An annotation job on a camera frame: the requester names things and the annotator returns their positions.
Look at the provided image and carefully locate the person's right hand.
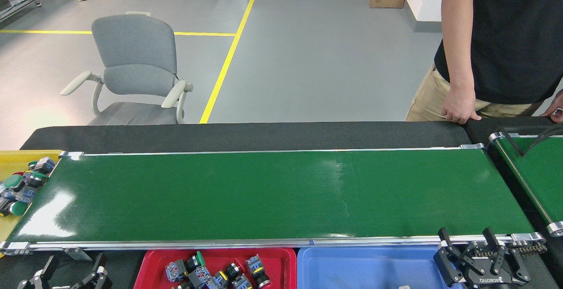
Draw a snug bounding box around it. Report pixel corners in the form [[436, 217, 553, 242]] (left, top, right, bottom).
[[441, 84, 482, 124]]

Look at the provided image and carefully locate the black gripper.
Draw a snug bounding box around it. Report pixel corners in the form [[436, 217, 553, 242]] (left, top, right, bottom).
[[433, 227, 530, 289]]

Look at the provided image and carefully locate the green infeed conveyor belt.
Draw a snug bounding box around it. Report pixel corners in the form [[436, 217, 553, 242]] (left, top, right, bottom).
[[488, 124, 563, 237]]

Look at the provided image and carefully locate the grey office chair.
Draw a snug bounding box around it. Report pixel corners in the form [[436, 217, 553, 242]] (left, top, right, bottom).
[[61, 12, 194, 125]]

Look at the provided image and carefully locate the red button switch yellow band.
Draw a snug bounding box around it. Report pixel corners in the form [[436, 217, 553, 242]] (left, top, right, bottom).
[[245, 255, 271, 289]]

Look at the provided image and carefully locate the blue plastic bin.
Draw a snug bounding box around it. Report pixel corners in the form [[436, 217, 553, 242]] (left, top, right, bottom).
[[297, 245, 462, 289]]

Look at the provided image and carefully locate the green push button switch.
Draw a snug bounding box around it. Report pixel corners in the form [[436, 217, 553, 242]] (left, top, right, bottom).
[[165, 252, 206, 282], [27, 157, 57, 175], [0, 186, 37, 205]]

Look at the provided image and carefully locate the yellow plastic tray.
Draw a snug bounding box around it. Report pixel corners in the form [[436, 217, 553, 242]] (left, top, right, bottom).
[[0, 150, 62, 243]]

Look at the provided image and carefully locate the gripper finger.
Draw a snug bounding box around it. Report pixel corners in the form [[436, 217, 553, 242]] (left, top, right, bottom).
[[18, 255, 60, 289], [81, 253, 113, 289]]

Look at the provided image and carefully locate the long green conveyor belt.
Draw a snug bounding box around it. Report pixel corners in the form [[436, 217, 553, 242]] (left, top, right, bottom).
[[0, 144, 546, 256]]

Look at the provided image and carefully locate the green mushroom button switch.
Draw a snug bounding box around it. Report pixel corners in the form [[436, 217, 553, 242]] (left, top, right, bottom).
[[2, 171, 47, 192], [0, 200, 30, 217]]

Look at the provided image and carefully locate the red plastic bin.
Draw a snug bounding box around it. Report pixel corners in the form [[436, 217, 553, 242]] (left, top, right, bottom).
[[133, 247, 297, 289]]

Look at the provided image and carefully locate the conveyor drive chain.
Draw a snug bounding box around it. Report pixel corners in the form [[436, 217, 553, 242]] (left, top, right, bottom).
[[473, 243, 548, 258]]

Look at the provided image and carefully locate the person's left hand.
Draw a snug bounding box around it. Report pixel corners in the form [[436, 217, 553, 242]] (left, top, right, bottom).
[[542, 90, 563, 123]]

